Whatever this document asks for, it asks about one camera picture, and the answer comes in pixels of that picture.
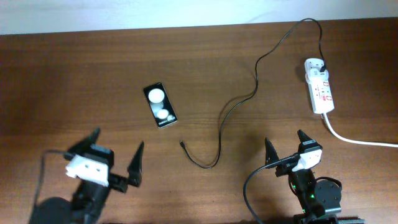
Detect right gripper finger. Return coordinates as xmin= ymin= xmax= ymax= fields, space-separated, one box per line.
xmin=297 ymin=129 xmax=318 ymax=146
xmin=265 ymin=138 xmax=279 ymax=168

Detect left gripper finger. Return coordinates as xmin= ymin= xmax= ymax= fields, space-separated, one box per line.
xmin=127 ymin=141 xmax=144 ymax=187
xmin=68 ymin=128 xmax=101 ymax=152

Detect black flip smartphone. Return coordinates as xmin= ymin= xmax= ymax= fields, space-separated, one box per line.
xmin=143 ymin=82 xmax=178 ymax=128

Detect black USB charging cable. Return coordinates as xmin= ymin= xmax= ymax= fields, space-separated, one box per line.
xmin=179 ymin=17 xmax=328 ymax=170

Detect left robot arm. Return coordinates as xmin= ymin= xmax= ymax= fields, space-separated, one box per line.
xmin=29 ymin=128 xmax=144 ymax=224

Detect white USB charger adapter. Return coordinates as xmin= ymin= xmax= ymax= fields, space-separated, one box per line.
xmin=305 ymin=68 xmax=329 ymax=84

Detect white power strip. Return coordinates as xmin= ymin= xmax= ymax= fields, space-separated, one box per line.
xmin=304 ymin=58 xmax=335 ymax=114

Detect white power strip cord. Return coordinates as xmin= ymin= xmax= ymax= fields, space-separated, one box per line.
xmin=321 ymin=112 xmax=398 ymax=148

